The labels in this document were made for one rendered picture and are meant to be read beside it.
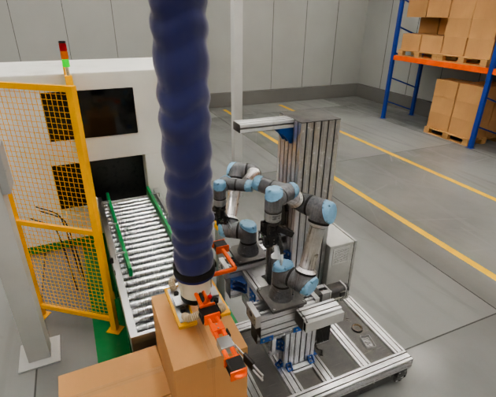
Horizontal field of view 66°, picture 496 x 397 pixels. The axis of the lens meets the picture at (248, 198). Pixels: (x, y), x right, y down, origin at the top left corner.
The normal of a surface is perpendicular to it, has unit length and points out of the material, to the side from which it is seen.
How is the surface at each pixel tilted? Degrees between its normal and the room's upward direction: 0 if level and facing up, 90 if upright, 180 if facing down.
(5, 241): 90
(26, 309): 90
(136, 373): 0
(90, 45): 90
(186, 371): 90
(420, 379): 0
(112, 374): 0
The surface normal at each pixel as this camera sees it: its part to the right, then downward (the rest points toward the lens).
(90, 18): 0.40, 0.41
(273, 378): 0.01, -0.90
